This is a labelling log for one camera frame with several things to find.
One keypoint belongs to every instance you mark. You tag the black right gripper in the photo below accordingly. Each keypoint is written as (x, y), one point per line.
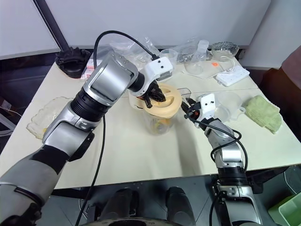
(195, 110)

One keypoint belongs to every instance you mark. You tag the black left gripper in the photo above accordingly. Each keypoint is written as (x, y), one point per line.
(150, 91)

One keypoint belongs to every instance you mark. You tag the beige blender lid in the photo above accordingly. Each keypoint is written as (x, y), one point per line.
(169, 106)

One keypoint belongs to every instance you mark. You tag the orange segment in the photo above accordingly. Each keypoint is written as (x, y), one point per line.
(167, 121)

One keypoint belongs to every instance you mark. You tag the clear blender jar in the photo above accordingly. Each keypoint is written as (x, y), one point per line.
(160, 128)

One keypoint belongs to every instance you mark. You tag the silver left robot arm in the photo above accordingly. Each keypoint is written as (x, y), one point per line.
(105, 80)

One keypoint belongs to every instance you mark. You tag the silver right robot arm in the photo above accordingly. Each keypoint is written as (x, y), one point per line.
(228, 146)

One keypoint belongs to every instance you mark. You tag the clear plastic dome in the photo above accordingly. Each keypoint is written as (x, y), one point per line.
(194, 67)

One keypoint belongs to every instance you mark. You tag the clear measuring beaker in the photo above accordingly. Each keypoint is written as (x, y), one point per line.
(170, 55)

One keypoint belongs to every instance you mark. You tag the orange round sticker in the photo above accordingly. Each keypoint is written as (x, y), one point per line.
(214, 64)

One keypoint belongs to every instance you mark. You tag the plastic bag with dark contents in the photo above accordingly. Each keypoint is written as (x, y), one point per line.
(188, 53)

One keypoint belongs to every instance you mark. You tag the clear crumpled plastic bag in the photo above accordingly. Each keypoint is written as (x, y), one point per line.
(131, 50)

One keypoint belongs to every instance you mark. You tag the white power strip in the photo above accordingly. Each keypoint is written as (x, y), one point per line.
(232, 76)

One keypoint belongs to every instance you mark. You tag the small clear plastic bottle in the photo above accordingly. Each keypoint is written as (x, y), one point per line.
(202, 48)

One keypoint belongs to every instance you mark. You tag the cut glass bowl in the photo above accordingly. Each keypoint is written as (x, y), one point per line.
(224, 49)

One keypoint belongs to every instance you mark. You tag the green folded towel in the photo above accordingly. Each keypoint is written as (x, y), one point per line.
(263, 113)

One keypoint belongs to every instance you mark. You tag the black ridged holder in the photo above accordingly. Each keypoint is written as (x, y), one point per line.
(71, 62)

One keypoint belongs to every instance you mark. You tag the dark chair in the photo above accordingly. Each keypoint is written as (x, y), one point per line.
(287, 82)

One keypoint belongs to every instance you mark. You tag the clear glass plate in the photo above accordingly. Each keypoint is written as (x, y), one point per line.
(40, 117)

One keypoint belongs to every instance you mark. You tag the black pole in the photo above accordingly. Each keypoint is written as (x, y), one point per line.
(50, 21)

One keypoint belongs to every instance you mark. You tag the green plastic bin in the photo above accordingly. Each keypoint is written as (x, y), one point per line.
(288, 209)

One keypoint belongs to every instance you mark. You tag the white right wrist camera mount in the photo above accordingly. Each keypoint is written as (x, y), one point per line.
(208, 104)

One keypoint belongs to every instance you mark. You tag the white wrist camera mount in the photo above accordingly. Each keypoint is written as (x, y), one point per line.
(157, 68)
(208, 104)

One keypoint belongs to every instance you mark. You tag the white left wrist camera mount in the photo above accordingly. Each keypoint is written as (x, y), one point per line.
(157, 68)

